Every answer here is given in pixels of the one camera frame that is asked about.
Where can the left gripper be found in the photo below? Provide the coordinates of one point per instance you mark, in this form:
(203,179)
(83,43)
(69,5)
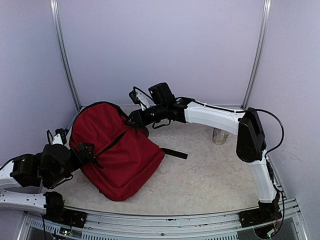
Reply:
(87,157)

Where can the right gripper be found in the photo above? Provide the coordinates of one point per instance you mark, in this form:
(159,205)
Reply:
(137,119)

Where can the red student backpack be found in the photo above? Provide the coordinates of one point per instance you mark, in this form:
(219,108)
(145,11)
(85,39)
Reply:
(125,158)

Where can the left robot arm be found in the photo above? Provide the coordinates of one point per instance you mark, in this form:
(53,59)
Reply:
(27,182)

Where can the cream ceramic mug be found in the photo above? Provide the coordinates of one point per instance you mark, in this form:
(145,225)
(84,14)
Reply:
(219,136)

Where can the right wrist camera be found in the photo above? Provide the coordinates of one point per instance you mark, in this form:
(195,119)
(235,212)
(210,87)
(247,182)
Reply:
(139,97)

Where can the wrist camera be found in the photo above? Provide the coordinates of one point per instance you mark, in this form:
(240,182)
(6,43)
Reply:
(139,97)
(60,136)

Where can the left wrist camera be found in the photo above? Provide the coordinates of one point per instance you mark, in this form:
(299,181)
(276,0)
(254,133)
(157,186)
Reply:
(60,136)

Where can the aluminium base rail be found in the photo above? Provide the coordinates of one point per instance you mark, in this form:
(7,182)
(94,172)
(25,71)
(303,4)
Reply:
(215,226)

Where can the left frame post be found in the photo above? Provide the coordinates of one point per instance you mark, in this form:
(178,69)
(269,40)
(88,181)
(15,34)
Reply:
(63,53)

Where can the frame post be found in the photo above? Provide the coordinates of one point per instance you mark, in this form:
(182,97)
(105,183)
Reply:
(258,53)
(63,53)

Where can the right frame post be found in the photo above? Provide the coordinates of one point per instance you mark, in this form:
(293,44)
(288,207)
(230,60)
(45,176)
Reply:
(258,53)

